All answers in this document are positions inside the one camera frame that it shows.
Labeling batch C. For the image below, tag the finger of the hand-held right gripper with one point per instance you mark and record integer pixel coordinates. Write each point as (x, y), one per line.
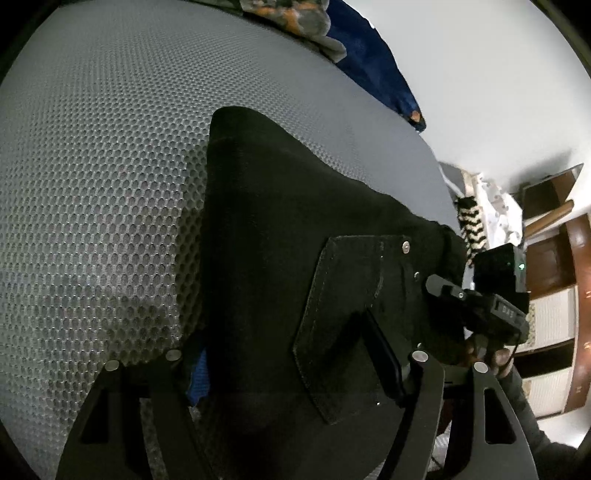
(444, 287)

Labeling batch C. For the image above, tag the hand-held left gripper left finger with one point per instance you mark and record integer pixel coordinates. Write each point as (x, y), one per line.
(196, 381)

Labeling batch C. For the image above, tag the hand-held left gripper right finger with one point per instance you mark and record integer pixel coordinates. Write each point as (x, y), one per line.
(390, 369)

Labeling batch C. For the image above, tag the black pants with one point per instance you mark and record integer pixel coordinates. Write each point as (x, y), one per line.
(277, 230)

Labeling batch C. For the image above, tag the person's right forearm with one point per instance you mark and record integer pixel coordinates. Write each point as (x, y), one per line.
(531, 415)

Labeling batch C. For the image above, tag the person's right hand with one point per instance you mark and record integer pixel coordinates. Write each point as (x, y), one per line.
(499, 359)

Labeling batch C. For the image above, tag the black beige zigzag cloth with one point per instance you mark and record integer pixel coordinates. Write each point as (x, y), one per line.
(472, 228)

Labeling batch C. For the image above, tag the brown wooden cabinet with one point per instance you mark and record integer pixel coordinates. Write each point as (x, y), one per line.
(563, 258)

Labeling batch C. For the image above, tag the white speckled cloth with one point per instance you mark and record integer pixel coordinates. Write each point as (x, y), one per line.
(501, 207)

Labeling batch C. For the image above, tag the grey cloth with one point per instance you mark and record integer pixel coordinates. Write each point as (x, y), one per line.
(451, 177)

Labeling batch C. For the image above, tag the grey mesh mat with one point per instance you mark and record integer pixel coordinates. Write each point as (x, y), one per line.
(115, 161)

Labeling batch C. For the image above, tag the blue printed blanket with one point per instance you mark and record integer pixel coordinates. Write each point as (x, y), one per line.
(369, 60)

